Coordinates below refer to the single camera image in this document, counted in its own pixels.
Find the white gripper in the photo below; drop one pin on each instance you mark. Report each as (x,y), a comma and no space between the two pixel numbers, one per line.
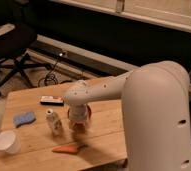
(78,114)

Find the orange ceramic bowl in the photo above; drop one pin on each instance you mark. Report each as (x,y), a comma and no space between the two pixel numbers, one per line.
(78,125)

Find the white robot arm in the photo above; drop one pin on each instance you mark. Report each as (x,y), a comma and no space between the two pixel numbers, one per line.
(155,108)

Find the orange carrot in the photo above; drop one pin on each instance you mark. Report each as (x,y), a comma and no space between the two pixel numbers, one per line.
(68,149)

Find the wooden table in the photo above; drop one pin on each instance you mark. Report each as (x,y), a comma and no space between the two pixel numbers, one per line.
(104,140)

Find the black white remote control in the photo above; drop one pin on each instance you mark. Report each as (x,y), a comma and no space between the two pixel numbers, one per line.
(51,100)

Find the blue sponge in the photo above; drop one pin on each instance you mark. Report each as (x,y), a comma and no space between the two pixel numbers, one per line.
(24,118)

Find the white paper cup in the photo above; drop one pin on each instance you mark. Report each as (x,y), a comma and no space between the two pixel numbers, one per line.
(9,142)

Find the black office chair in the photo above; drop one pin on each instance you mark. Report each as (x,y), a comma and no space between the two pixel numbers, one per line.
(15,38)

